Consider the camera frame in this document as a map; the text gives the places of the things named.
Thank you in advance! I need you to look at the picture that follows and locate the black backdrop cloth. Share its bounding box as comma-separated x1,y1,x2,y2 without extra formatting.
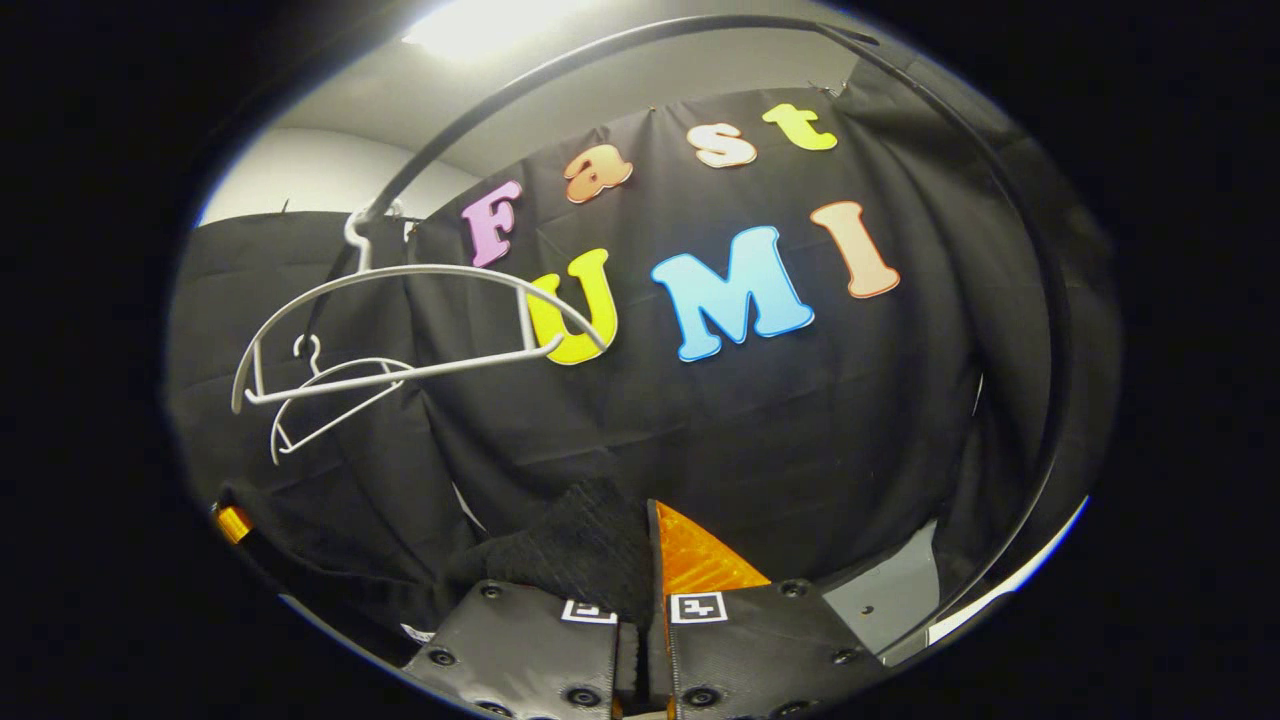
170,60,1116,641

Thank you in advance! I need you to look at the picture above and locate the black clothes rack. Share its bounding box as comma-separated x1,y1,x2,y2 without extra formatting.
345,15,1076,651

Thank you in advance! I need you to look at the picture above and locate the white plastic hanger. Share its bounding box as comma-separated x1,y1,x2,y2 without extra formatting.
230,210,609,416
270,333,416,466

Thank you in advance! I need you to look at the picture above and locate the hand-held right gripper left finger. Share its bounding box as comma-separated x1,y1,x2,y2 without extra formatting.
400,578,641,720

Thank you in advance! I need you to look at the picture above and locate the black ribbed jacket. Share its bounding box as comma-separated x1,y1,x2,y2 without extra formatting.
215,475,656,651

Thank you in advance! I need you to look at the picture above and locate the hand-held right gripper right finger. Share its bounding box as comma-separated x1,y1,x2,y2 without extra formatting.
645,498,886,720

